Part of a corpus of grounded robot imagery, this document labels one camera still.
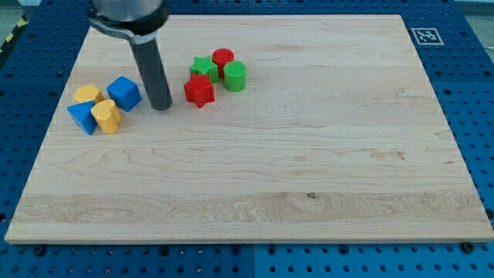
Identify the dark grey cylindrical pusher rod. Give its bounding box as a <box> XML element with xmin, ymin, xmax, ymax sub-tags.
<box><xmin>130</xmin><ymin>34</ymin><xmax>173</xmax><ymax>110</ymax></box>

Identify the blue cube block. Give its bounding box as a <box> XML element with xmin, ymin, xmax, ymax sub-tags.
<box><xmin>107</xmin><ymin>76</ymin><xmax>142</xmax><ymax>112</ymax></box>

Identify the green star block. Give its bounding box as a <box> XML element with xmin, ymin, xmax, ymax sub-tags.
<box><xmin>189</xmin><ymin>56</ymin><xmax>219</xmax><ymax>83</ymax></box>

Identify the red star block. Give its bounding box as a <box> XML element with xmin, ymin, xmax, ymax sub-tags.
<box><xmin>184</xmin><ymin>73</ymin><xmax>215</xmax><ymax>108</ymax></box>

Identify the yellow pentagon block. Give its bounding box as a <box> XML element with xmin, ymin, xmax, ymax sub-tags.
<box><xmin>73</xmin><ymin>84</ymin><xmax>105</xmax><ymax>103</ymax></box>

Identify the red cylinder block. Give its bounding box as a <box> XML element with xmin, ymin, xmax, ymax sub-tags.
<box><xmin>212</xmin><ymin>48</ymin><xmax>235</xmax><ymax>79</ymax></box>

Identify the yellow heart block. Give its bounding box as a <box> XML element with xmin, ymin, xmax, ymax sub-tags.
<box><xmin>90</xmin><ymin>100</ymin><xmax>121</xmax><ymax>134</ymax></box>

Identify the green cylinder block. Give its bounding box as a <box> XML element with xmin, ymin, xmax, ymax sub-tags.
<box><xmin>223</xmin><ymin>61</ymin><xmax>247</xmax><ymax>92</ymax></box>

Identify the blue triangle block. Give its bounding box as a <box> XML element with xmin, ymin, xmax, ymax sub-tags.
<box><xmin>67</xmin><ymin>100</ymin><xmax>97</xmax><ymax>135</ymax></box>

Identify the black yellow hazard tape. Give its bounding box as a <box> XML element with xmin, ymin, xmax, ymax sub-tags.
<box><xmin>1</xmin><ymin>14</ymin><xmax>29</xmax><ymax>55</ymax></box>

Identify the wooden board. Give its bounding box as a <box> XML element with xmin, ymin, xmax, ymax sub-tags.
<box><xmin>5</xmin><ymin>15</ymin><xmax>493</xmax><ymax>245</ymax></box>

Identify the white fiducial marker tag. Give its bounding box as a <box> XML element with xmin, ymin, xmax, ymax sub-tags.
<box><xmin>411</xmin><ymin>27</ymin><xmax>444</xmax><ymax>46</ymax></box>

